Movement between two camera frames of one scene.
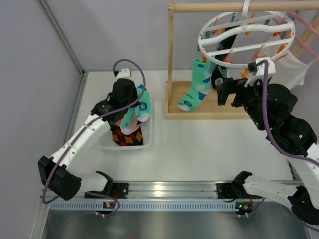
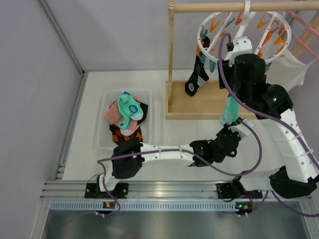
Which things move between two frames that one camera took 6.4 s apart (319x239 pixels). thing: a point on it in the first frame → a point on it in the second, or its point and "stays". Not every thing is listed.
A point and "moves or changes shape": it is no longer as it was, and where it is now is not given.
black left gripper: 123,90 → 230,134
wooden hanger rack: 209,109 stays
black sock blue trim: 216,74 → 200,77
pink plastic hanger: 309,26 stays
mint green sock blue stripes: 142,108 moves or changes shape
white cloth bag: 289,70 stays
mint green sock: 201,85 → 230,112
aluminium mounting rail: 156,190 stays
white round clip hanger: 238,39 moves or changes shape
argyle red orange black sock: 135,139 stays
